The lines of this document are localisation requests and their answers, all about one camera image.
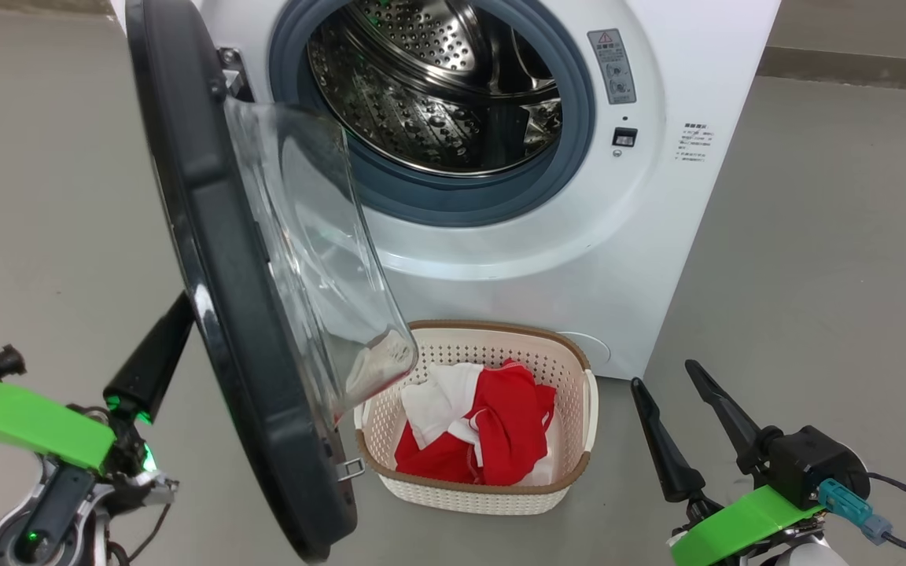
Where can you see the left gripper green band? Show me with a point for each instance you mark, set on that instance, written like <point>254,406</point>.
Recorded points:
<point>28,420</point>

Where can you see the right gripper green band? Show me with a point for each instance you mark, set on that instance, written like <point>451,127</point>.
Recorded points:
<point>744,527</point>

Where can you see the black round glass washer door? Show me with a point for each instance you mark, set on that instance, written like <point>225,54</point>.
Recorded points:
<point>233,314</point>

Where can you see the red white garment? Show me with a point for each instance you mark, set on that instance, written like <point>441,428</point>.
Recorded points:
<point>512,424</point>

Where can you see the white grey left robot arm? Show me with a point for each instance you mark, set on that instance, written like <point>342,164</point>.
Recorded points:
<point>60,503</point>

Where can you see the white front-load washing machine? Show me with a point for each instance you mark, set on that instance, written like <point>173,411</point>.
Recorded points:
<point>657,251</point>

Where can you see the cream perforated laundry basket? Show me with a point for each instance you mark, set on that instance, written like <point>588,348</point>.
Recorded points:
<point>484,495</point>

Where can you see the metal washer door hinge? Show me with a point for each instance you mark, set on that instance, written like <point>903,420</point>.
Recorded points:
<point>231,75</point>

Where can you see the black door latch socket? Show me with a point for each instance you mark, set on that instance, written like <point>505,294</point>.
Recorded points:
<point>625,137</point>

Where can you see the grey rubber door gasket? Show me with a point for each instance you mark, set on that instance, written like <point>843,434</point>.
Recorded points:
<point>453,200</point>

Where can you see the round white filter cover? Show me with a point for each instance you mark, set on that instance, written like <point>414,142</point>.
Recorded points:
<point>596,350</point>

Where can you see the grey warning sticker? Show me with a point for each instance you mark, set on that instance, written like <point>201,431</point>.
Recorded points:
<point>612,67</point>

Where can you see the stainless steel washer drum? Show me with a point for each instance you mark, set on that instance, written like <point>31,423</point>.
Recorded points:
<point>437,94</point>

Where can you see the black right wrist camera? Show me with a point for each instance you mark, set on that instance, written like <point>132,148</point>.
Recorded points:
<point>815,464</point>

